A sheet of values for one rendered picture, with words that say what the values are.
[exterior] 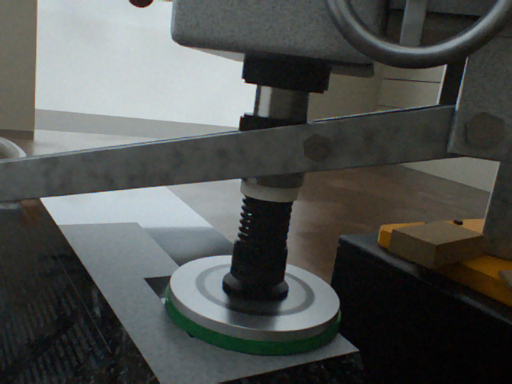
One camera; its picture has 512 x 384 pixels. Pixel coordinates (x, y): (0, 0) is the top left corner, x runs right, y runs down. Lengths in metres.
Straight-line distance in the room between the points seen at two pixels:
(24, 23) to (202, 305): 7.07
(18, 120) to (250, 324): 7.13
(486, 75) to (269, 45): 0.19
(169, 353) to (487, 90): 0.39
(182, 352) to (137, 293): 0.14
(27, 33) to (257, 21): 7.09
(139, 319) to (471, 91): 0.41
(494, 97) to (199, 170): 0.30
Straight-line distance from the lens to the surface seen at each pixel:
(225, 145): 0.51
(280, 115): 0.53
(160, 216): 0.95
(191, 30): 0.47
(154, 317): 0.58
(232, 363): 0.51
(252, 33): 0.46
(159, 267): 0.71
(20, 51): 7.50
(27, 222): 0.98
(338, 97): 9.13
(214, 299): 0.56
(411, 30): 0.39
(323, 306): 0.59
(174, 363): 0.50
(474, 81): 0.47
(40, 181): 0.63
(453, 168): 8.18
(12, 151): 0.95
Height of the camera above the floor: 1.08
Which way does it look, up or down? 13 degrees down
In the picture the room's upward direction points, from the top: 8 degrees clockwise
